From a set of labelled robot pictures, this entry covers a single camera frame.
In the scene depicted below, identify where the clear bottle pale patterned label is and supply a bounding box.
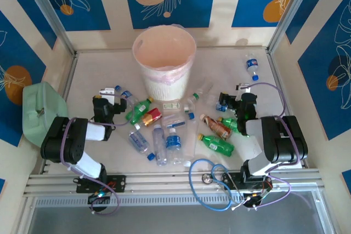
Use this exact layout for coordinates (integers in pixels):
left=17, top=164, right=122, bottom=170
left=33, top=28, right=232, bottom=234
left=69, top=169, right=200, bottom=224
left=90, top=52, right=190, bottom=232
left=128, top=129, right=156, bottom=161

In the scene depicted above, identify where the green bottle yellow cap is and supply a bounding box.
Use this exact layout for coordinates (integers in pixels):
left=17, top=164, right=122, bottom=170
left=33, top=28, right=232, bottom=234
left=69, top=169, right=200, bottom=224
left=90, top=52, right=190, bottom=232
left=197, top=133, right=235, bottom=157
left=218, top=117, right=242, bottom=133
left=125, top=96, right=154, bottom=127

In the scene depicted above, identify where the tall clear bottle no label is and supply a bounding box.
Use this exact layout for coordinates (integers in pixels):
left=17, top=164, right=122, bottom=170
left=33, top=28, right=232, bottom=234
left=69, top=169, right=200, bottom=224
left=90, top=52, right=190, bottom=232
left=151, top=124, right=168, bottom=167

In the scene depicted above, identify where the large clear bottle white cap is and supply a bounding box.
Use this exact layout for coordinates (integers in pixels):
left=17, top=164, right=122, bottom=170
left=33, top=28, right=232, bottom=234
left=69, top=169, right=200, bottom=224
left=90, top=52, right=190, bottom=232
left=182, top=120, right=200, bottom=168

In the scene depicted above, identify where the clear bottle blue stripe label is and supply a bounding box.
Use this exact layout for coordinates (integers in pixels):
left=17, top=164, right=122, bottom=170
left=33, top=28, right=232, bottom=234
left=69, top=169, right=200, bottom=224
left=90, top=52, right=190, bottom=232
left=161, top=112, right=196, bottom=130

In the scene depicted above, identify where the clear bottle bright blue label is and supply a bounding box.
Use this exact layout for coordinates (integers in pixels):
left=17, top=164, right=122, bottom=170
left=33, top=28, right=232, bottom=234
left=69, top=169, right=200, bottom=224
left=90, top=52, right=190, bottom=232
left=165, top=128, right=184, bottom=165

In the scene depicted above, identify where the white ribbed plastic bin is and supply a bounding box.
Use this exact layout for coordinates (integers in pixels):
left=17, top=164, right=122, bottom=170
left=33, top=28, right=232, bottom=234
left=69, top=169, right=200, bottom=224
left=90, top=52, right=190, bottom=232
left=132, top=25, right=197, bottom=102

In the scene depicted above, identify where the pink plastic bin liner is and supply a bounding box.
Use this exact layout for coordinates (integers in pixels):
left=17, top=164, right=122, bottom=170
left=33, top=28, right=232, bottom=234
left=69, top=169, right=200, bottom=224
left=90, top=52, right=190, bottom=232
left=132, top=25, right=197, bottom=85

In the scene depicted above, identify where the small clear bottle blue cap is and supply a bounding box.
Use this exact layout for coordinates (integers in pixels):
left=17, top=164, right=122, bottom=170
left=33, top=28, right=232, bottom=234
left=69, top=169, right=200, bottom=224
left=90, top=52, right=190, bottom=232
left=114, top=85, right=139, bottom=106

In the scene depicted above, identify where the clear wide plastic bottle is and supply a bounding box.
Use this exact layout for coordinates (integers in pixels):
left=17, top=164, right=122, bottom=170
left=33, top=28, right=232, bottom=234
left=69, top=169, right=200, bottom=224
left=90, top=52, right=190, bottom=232
left=196, top=80, right=218, bottom=106

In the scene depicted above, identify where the brown tea bottle orange label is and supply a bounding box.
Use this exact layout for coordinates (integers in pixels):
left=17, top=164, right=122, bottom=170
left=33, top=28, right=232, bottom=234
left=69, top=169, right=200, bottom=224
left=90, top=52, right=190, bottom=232
left=200, top=113, right=233, bottom=139

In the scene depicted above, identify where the red gold label bottle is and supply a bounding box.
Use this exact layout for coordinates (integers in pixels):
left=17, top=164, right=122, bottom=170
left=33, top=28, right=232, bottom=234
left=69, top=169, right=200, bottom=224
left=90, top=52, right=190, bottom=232
left=134, top=107, right=163, bottom=130

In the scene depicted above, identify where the clear bottle with green detail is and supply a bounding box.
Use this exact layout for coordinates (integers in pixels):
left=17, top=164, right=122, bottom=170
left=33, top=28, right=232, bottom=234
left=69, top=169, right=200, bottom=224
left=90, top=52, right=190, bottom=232
left=183, top=93, right=200, bottom=113

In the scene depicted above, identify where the clear bottle round blue logo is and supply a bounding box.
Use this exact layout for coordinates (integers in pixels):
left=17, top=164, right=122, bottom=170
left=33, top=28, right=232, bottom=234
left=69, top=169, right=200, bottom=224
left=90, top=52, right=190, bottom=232
left=245, top=52, right=261, bottom=81

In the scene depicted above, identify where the clear bottle green print label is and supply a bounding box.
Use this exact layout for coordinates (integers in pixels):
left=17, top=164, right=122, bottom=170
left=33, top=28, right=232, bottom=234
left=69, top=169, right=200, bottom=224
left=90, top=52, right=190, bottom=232
left=161, top=101, right=182, bottom=111

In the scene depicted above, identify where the pale green medicine box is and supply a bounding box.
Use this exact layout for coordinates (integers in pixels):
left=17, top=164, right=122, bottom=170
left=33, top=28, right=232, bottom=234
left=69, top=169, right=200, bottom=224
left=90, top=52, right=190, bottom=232
left=21, top=82, right=69, bottom=147

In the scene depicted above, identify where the blue tube stethoscope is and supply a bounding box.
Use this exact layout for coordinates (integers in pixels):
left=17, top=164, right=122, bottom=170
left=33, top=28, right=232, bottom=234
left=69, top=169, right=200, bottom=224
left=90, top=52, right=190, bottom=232
left=189, top=158, right=247, bottom=212

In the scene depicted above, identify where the small black controller board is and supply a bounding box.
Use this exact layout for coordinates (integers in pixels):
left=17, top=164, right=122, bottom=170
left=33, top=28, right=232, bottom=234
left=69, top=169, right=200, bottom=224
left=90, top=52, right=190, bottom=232
left=245, top=194, right=264, bottom=210
left=87, top=191, right=111, bottom=205

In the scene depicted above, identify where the grey metal panel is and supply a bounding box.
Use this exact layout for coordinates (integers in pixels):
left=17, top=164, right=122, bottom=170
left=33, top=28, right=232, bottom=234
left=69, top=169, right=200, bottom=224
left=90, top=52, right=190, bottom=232
left=16, top=206, right=338, bottom=234

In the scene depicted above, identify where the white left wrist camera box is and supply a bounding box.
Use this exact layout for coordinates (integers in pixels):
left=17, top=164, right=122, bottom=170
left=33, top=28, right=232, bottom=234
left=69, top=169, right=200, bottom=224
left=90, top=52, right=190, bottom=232
left=98, top=87, right=116, bottom=97

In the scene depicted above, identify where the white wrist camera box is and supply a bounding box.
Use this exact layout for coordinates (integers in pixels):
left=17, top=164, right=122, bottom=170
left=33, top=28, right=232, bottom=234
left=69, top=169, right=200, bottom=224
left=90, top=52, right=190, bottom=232
left=235, top=82, right=252, bottom=92
left=98, top=87, right=116, bottom=97

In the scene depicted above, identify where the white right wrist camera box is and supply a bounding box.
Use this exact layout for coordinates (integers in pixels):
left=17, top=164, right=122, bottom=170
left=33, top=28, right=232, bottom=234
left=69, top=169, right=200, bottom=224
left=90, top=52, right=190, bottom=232
left=235, top=82, right=252, bottom=92

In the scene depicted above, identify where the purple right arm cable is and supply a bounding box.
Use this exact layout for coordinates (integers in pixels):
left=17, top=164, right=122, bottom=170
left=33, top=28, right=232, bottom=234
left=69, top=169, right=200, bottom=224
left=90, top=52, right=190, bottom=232
left=231, top=82, right=301, bottom=213

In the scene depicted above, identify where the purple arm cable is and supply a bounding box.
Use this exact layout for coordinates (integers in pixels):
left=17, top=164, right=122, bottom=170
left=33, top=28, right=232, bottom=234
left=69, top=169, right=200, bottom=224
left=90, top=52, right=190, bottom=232
left=59, top=93, right=135, bottom=216
left=231, top=82, right=301, bottom=213

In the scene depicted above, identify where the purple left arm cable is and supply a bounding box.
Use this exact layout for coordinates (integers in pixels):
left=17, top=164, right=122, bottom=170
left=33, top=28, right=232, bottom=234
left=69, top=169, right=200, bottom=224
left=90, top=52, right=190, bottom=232
left=59, top=93, right=135, bottom=216

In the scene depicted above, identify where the aluminium front frame rail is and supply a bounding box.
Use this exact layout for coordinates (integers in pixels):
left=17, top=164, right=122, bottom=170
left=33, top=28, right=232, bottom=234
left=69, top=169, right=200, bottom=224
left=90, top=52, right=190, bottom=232
left=23, top=169, right=326, bottom=196

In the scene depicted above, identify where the grey slotted cable duct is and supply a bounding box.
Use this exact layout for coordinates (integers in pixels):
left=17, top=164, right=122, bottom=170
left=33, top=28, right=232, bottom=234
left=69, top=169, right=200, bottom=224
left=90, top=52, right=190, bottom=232
left=32, top=193, right=316, bottom=207

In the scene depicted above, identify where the aluminium frame post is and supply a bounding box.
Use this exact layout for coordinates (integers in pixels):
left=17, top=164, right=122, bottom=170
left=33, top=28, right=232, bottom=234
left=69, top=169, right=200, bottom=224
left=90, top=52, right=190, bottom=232
left=20, top=0, right=77, bottom=56
left=267, top=0, right=315, bottom=54

